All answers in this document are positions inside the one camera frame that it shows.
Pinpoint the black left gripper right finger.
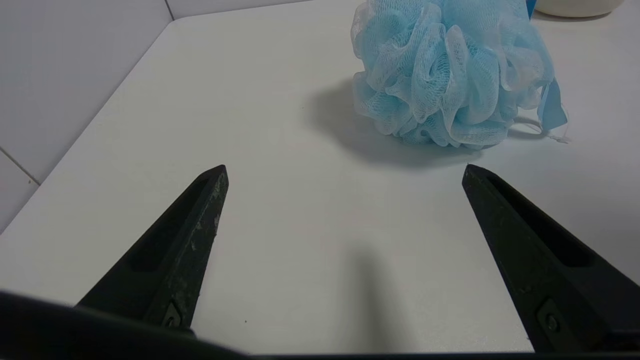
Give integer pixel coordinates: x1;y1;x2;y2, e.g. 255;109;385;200
461;163;640;353

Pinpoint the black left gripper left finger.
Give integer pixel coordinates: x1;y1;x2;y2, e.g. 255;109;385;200
75;164;230;331

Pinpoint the light blue mesh bath loofah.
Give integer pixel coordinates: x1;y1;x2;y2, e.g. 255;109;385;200
350;0;571;151

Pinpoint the beige round bowl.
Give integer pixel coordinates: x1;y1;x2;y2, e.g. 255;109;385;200
534;0;626;19

